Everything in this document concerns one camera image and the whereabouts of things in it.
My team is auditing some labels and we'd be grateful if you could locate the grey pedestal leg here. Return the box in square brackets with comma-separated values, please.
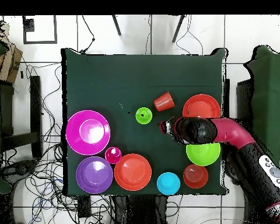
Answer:
[1, 159, 39, 185]

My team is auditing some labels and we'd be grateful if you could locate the large pink bowl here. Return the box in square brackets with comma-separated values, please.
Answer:
[65, 110, 111, 156]

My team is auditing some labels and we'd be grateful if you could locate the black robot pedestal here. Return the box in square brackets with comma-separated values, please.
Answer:
[111, 194, 178, 224]

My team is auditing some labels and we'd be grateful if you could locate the crimson red cup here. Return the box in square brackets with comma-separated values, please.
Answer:
[104, 146, 123, 165]

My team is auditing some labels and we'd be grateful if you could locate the black stand frame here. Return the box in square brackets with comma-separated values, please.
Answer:
[235, 79, 254, 122]
[0, 75, 44, 159]

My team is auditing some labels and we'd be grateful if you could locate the black camera tripod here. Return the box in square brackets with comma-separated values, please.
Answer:
[111, 15, 187, 43]

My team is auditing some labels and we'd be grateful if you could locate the black power box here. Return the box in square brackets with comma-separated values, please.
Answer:
[77, 195, 92, 219]

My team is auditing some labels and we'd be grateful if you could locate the tangle of black cables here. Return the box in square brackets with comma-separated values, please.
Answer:
[0, 62, 115, 224]

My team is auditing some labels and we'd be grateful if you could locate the small blue bowl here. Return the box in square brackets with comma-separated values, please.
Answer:
[156, 171, 181, 196]

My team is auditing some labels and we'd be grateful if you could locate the small deep orange bowl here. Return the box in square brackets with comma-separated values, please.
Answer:
[183, 163, 209, 189]

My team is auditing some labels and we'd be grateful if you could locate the green bowl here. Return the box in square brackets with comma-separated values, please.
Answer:
[185, 142, 221, 167]

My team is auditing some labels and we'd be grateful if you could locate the dark green tablecloth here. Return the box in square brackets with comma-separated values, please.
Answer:
[61, 47, 228, 197]

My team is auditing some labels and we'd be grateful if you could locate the purple bowl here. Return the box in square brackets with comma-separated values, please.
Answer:
[75, 156, 114, 195]

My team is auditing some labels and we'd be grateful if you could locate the orange cup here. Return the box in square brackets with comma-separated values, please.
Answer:
[153, 91, 176, 112]

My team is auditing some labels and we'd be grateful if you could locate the black cable with plug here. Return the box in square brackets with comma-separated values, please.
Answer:
[78, 15, 96, 55]

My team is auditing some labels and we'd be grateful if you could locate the wide orange bowl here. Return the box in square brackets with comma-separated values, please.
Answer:
[114, 153, 153, 192]
[182, 93, 222, 119]

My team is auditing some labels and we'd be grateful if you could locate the cardboard box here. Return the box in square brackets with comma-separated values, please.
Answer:
[0, 18, 23, 84]

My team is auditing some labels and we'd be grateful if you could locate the green cup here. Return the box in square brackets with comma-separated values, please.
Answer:
[135, 107, 153, 125]

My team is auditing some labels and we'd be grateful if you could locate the black square floor frame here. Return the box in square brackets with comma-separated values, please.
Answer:
[22, 15, 58, 44]

